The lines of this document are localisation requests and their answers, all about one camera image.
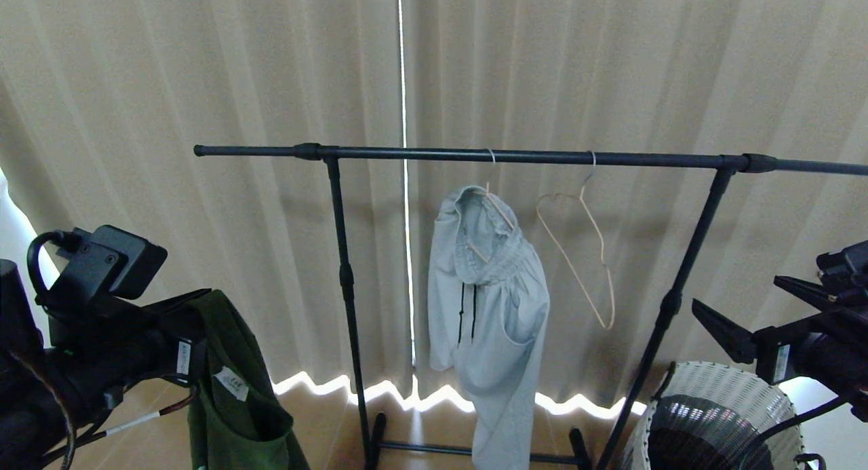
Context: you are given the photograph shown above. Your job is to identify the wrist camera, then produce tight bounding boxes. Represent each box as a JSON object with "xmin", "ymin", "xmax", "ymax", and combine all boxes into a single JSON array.
[
  {"xmin": 47, "ymin": 224, "xmax": 169, "ymax": 301},
  {"xmin": 816, "ymin": 241, "xmax": 868, "ymax": 296}
]

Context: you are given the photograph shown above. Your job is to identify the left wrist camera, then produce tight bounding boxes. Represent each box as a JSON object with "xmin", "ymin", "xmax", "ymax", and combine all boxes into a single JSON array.
[{"xmin": 47, "ymin": 224, "xmax": 169, "ymax": 301}]

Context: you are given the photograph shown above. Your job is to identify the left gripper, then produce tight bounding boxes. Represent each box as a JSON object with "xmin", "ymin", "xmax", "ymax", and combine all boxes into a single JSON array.
[{"xmin": 41, "ymin": 288, "xmax": 211, "ymax": 416}]

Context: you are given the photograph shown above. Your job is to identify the white laundry basket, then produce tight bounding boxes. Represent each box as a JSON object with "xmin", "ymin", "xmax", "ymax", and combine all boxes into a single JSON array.
[{"xmin": 620, "ymin": 361, "xmax": 828, "ymax": 470}]

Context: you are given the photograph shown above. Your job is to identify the green garment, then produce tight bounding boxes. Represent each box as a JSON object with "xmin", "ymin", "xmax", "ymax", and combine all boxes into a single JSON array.
[{"xmin": 186, "ymin": 290, "xmax": 311, "ymax": 470}]

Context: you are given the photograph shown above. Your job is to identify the pink clothes hanger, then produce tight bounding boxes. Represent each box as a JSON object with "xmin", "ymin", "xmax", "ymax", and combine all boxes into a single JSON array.
[
  {"xmin": 467, "ymin": 149, "xmax": 516, "ymax": 264},
  {"xmin": 536, "ymin": 151, "xmax": 616, "ymax": 331}
]

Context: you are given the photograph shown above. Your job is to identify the pale grey shorts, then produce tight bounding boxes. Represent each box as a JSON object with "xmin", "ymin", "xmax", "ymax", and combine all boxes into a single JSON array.
[{"xmin": 427, "ymin": 185, "xmax": 551, "ymax": 470}]

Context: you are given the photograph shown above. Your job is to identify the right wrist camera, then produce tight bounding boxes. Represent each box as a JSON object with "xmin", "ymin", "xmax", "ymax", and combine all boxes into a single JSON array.
[{"xmin": 816, "ymin": 241, "xmax": 868, "ymax": 296}]

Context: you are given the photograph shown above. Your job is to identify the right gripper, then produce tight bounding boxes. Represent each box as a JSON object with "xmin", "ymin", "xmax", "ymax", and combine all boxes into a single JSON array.
[{"xmin": 692, "ymin": 275, "xmax": 868, "ymax": 404}]

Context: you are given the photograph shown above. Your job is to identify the black clothes rack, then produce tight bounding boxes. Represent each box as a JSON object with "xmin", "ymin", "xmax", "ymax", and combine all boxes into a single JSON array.
[{"xmin": 193, "ymin": 142, "xmax": 868, "ymax": 470}]

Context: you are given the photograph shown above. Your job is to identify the beige curtain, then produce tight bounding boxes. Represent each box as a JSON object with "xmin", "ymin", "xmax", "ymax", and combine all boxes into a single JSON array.
[{"xmin": 0, "ymin": 0, "xmax": 868, "ymax": 420}]

